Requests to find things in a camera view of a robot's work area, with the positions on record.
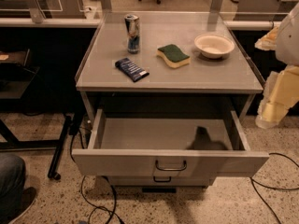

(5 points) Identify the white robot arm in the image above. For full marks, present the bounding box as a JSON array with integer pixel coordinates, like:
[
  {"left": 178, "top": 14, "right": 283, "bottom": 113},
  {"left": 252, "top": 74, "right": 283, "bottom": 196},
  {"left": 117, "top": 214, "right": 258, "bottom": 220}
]
[{"left": 255, "top": 4, "right": 299, "bottom": 129}]

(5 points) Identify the silver blue drink can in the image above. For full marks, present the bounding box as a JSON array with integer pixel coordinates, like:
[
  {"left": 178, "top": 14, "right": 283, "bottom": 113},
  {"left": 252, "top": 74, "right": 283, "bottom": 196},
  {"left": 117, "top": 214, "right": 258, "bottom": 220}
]
[{"left": 124, "top": 14, "right": 140, "bottom": 54}]

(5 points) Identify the white bowl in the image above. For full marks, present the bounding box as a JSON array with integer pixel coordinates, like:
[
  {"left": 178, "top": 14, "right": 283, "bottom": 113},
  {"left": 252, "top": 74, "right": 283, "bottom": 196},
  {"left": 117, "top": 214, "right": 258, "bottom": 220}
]
[{"left": 194, "top": 34, "right": 235, "bottom": 59}]

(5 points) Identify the black floor cable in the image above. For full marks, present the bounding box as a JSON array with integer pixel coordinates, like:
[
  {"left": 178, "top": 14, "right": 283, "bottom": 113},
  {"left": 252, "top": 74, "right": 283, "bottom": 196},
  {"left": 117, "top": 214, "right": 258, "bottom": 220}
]
[
  {"left": 68, "top": 126, "right": 125, "bottom": 224},
  {"left": 249, "top": 152, "right": 299, "bottom": 224}
]

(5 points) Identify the grey top drawer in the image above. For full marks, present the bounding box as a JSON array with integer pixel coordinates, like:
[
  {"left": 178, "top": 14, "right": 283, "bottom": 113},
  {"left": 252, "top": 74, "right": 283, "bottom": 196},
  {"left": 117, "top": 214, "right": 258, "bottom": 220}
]
[{"left": 72, "top": 111, "right": 269, "bottom": 179}]

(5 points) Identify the grey bottom drawer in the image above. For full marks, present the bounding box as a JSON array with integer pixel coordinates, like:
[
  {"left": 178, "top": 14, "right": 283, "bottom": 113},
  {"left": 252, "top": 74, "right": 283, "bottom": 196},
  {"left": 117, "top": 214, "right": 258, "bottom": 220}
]
[{"left": 108, "top": 176, "right": 215, "bottom": 187}]

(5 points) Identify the dark blue snack bar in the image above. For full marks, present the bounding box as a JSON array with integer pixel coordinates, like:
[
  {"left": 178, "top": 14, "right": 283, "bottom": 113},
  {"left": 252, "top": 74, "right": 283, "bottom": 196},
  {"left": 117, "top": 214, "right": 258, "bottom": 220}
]
[{"left": 115, "top": 58, "right": 150, "bottom": 82}]

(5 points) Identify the green yellow sponge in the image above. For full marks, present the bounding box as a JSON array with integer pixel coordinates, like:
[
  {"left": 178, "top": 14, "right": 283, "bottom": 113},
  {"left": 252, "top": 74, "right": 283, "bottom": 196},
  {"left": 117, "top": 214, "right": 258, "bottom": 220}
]
[{"left": 157, "top": 44, "right": 191, "bottom": 68}]

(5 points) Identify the grey drawer cabinet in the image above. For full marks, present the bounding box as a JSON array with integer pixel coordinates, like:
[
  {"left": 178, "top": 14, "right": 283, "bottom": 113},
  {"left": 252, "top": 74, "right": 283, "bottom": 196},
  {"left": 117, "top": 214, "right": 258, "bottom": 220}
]
[{"left": 74, "top": 10, "right": 266, "bottom": 189}]

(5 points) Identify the black side table frame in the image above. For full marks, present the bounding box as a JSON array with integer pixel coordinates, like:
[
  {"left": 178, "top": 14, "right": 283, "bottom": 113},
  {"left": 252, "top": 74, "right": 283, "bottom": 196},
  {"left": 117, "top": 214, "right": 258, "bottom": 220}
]
[{"left": 0, "top": 49, "right": 71, "bottom": 180}]

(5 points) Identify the black floor cable right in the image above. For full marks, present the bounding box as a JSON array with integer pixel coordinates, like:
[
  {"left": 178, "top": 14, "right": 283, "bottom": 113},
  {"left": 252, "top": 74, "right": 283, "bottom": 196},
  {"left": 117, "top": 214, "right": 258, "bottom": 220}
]
[{"left": 249, "top": 152, "right": 299, "bottom": 224}]

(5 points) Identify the grey drawer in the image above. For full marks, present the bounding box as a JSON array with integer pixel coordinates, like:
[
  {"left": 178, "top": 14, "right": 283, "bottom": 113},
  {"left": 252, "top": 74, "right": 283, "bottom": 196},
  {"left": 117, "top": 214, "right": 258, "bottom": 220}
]
[
  {"left": 72, "top": 111, "right": 269, "bottom": 179},
  {"left": 108, "top": 176, "right": 215, "bottom": 187}
]

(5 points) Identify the black floor cable left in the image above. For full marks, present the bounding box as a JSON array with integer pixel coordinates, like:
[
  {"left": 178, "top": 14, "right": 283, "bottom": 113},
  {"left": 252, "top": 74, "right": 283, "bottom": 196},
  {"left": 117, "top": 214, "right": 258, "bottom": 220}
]
[{"left": 68, "top": 126, "right": 125, "bottom": 224}]

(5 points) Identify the person leg in jeans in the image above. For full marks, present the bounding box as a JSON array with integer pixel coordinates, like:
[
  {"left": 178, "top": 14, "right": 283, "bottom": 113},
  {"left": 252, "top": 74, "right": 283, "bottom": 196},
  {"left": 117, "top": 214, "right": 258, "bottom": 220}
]
[{"left": 0, "top": 153, "right": 26, "bottom": 224}]

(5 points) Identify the white horizontal rail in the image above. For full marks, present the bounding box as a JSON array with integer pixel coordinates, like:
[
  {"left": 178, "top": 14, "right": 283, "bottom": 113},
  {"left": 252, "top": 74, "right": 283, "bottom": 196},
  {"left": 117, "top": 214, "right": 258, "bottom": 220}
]
[{"left": 0, "top": 18, "right": 281, "bottom": 31}]

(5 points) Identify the dark shoe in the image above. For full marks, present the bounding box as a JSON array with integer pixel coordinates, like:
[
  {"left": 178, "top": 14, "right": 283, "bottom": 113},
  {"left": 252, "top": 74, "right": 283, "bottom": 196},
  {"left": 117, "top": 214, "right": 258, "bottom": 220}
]
[{"left": 8, "top": 187, "right": 36, "bottom": 224}]

